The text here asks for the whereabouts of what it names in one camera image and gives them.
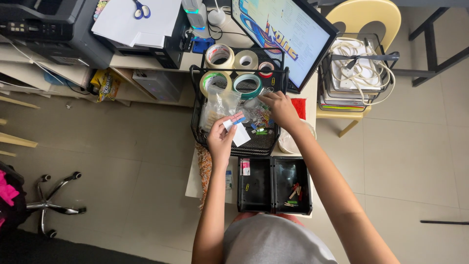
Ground black plastic tray with clothespins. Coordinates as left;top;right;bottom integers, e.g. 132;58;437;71
272;156;313;216

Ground yellow plastic chair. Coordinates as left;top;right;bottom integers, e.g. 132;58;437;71
316;0;402;138

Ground black wire mesh basket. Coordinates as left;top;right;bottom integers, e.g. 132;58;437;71
189;47;290;157

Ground black computer tower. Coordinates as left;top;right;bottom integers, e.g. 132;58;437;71
97;5;191;70

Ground black plastic tray with paperclip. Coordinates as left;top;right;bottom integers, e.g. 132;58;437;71
237;156;274;214

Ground teal tape roll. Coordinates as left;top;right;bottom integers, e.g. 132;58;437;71
233;74;263;100

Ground grey box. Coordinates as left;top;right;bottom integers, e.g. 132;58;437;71
132;69;184;103

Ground pile of coloured clips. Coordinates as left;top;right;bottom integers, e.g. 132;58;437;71
242;99;275;135

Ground computer monitor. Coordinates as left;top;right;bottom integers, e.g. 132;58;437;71
231;0;340;94

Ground small wooden clothespins pile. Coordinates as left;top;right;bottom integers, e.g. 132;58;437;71
284;183;304;208

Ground white speaker with teal light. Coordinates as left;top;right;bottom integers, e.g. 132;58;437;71
181;0;208;31

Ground large beige masking tape roll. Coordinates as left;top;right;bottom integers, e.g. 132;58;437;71
205;43;235;70

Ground black wire document tray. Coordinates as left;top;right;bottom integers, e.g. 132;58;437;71
317;33;400;113

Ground blue handled scissors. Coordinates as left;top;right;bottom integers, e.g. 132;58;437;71
133;0;151;20

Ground orange patterned cloth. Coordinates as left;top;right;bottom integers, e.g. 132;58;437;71
195;143;213;211

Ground clear plastic zip bag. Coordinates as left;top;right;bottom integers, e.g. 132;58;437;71
200;85;242;132

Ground stack of white paper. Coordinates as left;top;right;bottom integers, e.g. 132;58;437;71
91;0;182;49

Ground yellow snack packet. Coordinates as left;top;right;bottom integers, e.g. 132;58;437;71
90;70;122;102

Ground person's left hand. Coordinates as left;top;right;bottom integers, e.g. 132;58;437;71
207;116;238;169

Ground red cloth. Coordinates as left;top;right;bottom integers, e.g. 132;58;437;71
290;98;307;120

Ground pink cloth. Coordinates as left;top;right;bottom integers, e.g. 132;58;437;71
0;169;20;228

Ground office chair base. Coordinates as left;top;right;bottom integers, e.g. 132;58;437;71
26;171;87;239

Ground person's grey shirt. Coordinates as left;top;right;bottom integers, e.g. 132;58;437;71
223;214;338;264

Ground blue plastic holder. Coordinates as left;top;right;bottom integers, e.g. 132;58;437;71
191;36;216;55

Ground black printer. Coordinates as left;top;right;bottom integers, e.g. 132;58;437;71
0;0;114;70

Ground white card with coloured clips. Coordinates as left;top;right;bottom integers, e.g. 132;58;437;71
223;111;252;147

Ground black metal table frame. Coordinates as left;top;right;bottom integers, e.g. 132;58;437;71
390;7;469;88

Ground green-cored beige tape roll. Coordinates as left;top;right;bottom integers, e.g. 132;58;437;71
200;71;233;98

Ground white round lamp base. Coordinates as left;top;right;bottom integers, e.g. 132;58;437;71
207;0;226;27

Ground person's right hand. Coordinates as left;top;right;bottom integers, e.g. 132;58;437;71
257;90;303;133

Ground clear tape roll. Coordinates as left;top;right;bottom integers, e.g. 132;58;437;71
234;50;259;74

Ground white power strip cable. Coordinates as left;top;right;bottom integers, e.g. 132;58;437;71
329;37;396;106

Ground small red tape roll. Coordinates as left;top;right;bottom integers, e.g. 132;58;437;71
258;61;275;78

